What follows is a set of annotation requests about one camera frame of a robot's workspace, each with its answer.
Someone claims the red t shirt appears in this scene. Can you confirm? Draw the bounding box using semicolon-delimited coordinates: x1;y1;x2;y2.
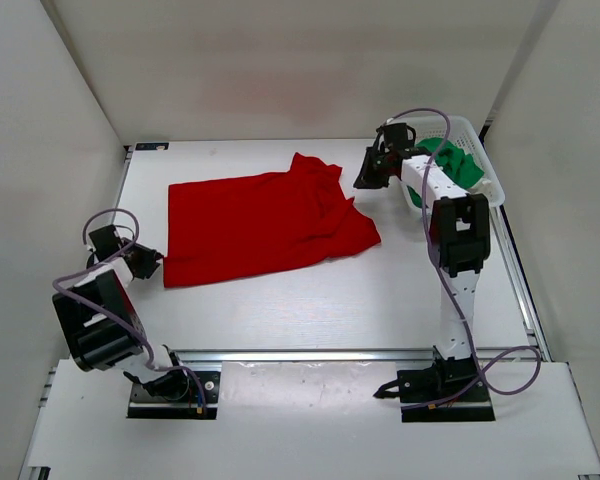
163;153;381;288

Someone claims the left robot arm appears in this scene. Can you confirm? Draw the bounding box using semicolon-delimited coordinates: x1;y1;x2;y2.
52;238;190;400

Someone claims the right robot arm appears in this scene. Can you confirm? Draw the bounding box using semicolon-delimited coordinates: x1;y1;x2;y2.
354;122;491;360

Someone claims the white plastic basket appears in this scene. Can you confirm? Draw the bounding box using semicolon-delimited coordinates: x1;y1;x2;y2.
400;115;505;218

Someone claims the green t shirt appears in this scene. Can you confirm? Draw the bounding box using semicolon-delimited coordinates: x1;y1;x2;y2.
407;137;484;208

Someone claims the white cloth in basket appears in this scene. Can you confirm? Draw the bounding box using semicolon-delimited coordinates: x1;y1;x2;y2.
469;177;492;197

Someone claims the small label sticker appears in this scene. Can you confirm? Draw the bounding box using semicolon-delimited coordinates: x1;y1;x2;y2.
134;142;169;151

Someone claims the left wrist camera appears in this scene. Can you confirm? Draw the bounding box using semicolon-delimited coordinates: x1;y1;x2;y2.
88;225;123;261

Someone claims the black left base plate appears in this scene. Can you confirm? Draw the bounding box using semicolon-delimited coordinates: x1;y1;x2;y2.
127;367;221;420

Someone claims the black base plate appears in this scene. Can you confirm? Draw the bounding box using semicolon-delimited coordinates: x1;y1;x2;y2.
374;357;495;423
127;367;221;420

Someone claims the aluminium rail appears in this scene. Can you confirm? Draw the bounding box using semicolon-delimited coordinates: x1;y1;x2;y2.
74;344;551;365

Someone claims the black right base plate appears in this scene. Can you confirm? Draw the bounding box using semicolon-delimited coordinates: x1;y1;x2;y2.
374;357;495;423

